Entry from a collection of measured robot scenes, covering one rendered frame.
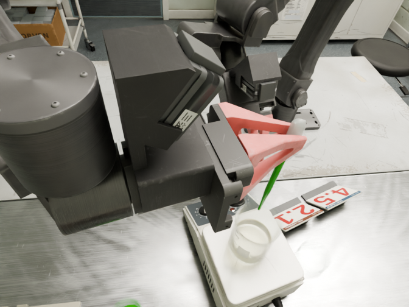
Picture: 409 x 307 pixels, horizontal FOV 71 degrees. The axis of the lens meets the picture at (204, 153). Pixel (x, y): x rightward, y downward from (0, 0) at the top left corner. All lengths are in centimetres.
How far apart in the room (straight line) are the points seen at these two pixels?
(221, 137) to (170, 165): 5
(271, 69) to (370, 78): 69
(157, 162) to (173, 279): 36
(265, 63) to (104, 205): 28
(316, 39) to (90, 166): 54
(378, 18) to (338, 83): 246
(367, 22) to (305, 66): 275
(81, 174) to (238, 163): 10
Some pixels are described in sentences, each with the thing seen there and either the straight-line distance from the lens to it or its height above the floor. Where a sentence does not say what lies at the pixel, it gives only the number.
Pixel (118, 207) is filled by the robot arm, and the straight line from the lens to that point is 20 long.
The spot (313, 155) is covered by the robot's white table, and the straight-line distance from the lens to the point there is 72.
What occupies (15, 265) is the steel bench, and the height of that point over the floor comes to 90.
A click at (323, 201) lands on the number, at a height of 92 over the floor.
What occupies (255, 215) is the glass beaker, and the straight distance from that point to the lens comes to 43.
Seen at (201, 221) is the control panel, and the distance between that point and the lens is 50.
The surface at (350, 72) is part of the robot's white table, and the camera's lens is 106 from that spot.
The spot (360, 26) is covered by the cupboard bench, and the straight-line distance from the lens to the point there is 336.
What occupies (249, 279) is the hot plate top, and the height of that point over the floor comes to 99.
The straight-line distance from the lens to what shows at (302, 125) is 25.
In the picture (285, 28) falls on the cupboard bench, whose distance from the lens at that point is 300.
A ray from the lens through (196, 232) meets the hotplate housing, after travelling 48.
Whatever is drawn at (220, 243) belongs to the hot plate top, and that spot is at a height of 99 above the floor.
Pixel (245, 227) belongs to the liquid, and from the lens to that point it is 44.
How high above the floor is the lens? 140
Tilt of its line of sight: 49 degrees down
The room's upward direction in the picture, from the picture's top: 5 degrees clockwise
